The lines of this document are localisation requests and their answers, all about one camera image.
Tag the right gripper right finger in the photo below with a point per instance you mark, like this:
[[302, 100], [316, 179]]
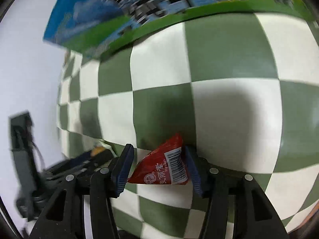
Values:
[[209, 183]]

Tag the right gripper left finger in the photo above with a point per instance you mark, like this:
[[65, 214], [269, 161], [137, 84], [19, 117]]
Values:
[[105, 184]]

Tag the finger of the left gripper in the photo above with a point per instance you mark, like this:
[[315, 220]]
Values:
[[77, 164]]

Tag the small red triangular packet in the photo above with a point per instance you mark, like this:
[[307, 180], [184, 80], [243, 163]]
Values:
[[163, 166]]

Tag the clear wrapped yellow pastry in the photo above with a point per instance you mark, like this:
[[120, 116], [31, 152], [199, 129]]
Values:
[[100, 147]]

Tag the green white checkered blanket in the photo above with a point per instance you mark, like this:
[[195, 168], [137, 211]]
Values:
[[241, 88]]

